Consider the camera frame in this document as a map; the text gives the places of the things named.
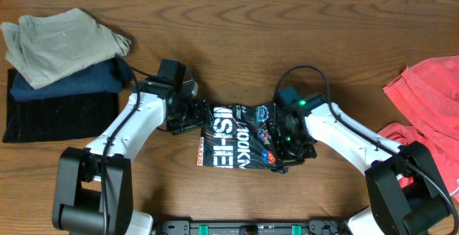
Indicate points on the beige folded garment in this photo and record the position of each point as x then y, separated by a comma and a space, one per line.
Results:
46, 49

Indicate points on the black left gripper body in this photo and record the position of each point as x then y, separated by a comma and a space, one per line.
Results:
190, 114

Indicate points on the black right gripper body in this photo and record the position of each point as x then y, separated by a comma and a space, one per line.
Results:
292, 149

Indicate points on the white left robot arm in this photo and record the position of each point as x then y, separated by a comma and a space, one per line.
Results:
94, 189

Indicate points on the black sparkly folded garment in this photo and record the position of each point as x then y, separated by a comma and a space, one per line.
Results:
59, 118

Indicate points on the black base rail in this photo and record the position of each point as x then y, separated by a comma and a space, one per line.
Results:
313, 227

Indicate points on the black orange patterned jersey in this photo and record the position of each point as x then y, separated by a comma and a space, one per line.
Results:
238, 137

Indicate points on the navy blue folded garment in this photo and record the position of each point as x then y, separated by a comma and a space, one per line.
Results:
111, 75

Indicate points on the red t-shirt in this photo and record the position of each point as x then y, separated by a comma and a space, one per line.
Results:
427, 96

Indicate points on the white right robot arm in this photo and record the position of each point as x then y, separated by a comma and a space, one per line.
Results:
407, 194

